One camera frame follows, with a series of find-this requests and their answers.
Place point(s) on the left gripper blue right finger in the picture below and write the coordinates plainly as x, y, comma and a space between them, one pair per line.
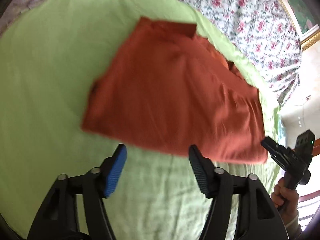
212, 181

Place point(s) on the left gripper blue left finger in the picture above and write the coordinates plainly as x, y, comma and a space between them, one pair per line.
103, 180

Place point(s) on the rust orange knit sweater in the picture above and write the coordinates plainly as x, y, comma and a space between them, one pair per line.
168, 88

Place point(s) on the person's right hand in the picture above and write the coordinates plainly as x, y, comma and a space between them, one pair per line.
287, 199

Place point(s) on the light green bed sheet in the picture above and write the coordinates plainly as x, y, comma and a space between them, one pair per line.
50, 57

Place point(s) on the gold framed picture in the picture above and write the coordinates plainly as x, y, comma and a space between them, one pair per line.
304, 23

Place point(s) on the floral white pink bedspread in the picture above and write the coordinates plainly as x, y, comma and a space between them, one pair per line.
263, 32

